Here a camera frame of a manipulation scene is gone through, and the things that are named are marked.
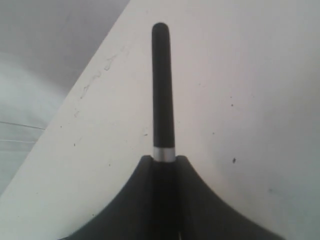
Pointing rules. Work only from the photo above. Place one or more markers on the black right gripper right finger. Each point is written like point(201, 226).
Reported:
point(203, 215)

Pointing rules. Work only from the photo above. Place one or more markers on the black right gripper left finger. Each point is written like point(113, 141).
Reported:
point(129, 215)

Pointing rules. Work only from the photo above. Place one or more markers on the black paintbrush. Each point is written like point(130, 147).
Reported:
point(164, 219)

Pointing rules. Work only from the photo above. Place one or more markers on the white backdrop curtain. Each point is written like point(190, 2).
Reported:
point(44, 47)

